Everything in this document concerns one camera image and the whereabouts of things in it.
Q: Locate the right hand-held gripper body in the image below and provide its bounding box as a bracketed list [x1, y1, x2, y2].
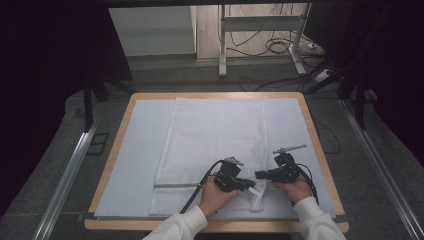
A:
[272, 143, 308, 184]

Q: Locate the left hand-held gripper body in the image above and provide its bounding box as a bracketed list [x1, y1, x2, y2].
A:
[213, 156, 250, 193]

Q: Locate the white mesh laundry bag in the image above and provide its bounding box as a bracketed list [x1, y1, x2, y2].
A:
[148, 97, 270, 216]

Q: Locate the person's right hand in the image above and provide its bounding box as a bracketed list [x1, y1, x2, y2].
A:
[272, 174, 314, 205]

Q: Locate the person's left hand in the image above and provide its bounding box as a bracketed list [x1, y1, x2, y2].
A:
[198, 175, 242, 220]

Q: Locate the black metal stand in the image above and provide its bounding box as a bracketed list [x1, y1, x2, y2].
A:
[336, 75, 378, 132]
[82, 77, 135, 133]

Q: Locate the white table mat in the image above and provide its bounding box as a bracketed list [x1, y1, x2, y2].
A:
[94, 97, 337, 220]

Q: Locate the white power strip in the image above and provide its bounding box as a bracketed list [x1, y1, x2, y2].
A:
[313, 68, 333, 83]

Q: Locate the light wooden table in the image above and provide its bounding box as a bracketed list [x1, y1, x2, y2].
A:
[83, 91, 350, 234]

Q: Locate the dark curtain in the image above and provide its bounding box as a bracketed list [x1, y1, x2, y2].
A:
[302, 0, 424, 168]
[0, 0, 135, 216]

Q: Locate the white cabinet panel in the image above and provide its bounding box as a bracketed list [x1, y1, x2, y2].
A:
[108, 5, 197, 58]

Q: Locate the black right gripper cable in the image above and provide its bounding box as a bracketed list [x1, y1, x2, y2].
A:
[294, 162, 320, 206]

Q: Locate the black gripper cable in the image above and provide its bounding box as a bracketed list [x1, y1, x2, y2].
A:
[294, 162, 320, 206]
[179, 159, 227, 215]

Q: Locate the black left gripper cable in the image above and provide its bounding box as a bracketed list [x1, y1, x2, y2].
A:
[179, 159, 227, 215]

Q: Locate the thin black floor cable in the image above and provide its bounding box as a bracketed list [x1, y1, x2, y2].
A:
[313, 117, 342, 155]

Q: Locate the long black floor cable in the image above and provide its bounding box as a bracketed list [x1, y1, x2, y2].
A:
[239, 59, 333, 93]

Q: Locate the aluminium floor rail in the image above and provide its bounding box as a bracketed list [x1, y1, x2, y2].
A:
[32, 119, 102, 240]
[339, 99, 424, 240]

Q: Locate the bundle of black floor cables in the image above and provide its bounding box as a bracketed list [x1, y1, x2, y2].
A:
[225, 3, 318, 58]

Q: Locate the black floor frame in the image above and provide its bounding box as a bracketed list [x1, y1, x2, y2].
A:
[86, 132, 110, 156]

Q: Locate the white metal desk frame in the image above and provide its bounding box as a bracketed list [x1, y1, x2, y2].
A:
[218, 3, 313, 78]

